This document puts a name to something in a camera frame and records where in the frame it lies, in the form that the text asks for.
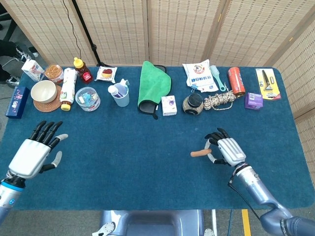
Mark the white tube with purple label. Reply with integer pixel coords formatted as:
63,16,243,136
107,85,124,98

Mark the white drink bottle yellow cap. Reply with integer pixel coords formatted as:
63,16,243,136
59,68,78,111

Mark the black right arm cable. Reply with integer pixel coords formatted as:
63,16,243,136
227,172,262,221

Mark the glass jar with black lid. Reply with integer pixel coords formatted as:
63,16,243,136
182,92,204,116

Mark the white sugar bag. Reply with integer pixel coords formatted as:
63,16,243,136
182,59,219,93

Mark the blue felt table cover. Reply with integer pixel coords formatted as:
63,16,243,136
0,65,315,211

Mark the blue floor cable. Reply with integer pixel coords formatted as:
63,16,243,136
228,209,234,236

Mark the thin black hanging cable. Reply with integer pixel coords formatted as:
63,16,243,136
62,0,82,59

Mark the white milk carton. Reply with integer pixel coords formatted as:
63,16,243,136
21,59,45,82

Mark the green towel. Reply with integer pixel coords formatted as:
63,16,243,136
137,60,172,108

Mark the bundled beige rope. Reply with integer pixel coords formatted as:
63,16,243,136
203,89,237,111

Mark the black white sneaker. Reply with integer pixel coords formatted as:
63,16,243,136
5,75,22,89
15,44,39,62

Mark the small white box purple print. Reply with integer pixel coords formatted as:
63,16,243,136
161,95,178,117

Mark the light blue toothbrush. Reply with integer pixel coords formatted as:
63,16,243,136
119,78,130,92

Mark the orange can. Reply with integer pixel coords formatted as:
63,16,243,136
227,66,246,96

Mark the razor on yellow card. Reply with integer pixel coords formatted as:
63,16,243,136
255,68,282,100

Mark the light blue cup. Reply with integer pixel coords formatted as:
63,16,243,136
111,83,130,108

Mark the teal brush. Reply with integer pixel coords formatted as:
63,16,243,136
209,65,226,92

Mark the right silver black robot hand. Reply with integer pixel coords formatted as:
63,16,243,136
204,128,247,168

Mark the clear jar with brown contents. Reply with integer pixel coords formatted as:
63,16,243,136
44,64,64,84

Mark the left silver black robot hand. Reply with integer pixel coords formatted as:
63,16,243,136
8,120,69,179

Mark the honey bottle with yellow cap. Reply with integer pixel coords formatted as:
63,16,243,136
73,57,94,84

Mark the dark blue long box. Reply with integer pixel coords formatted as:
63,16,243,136
5,86,31,119

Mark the round woven coaster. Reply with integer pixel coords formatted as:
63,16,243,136
33,85,63,113

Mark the small sausage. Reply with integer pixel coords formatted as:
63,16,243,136
190,148,212,157

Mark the clear round tub of clips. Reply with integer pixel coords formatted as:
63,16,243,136
75,87,101,112

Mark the black stand pole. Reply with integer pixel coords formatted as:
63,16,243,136
70,0,104,67

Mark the wrapped pastry snack pack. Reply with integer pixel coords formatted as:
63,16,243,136
94,65,118,84

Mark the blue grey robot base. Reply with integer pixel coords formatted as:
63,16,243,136
99,209,205,236

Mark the yellow floor tape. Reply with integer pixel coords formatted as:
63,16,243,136
241,209,252,236

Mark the cream bowl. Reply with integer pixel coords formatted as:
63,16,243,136
30,80,58,104

